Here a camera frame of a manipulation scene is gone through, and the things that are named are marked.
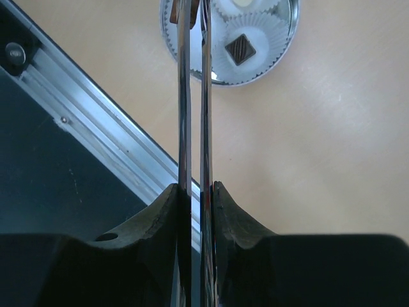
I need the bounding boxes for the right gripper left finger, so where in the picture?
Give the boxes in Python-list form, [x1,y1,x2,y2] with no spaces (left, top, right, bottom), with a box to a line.
[1,184,178,306]

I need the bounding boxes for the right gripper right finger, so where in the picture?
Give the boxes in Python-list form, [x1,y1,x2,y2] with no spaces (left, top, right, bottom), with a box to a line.
[213,182,408,306]

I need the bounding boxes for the dark square chocolate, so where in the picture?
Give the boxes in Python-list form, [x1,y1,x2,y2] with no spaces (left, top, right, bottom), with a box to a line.
[225,34,256,66]

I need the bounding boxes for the silver metal tongs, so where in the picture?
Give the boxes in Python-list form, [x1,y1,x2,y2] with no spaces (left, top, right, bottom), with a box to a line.
[169,1,219,306]

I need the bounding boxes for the striped brown bar chocolate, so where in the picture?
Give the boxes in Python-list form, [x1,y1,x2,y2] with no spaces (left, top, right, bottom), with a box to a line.
[169,0,200,29]

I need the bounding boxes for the white oval chocolate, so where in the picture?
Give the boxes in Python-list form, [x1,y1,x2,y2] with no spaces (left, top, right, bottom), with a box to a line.
[233,0,253,8]

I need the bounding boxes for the white paper cup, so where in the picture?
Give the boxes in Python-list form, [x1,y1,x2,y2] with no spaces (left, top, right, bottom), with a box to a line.
[212,12,289,84]
[213,0,280,19]
[191,0,229,49]

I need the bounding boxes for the round silver tin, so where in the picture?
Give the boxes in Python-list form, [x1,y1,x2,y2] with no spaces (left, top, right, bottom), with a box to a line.
[158,0,301,86]

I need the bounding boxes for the aluminium mounting rail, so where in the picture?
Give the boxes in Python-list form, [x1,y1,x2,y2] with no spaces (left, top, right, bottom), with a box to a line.
[0,0,202,244]

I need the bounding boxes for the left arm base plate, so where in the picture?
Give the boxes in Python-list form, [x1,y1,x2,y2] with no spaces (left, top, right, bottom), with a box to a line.
[1,17,41,76]

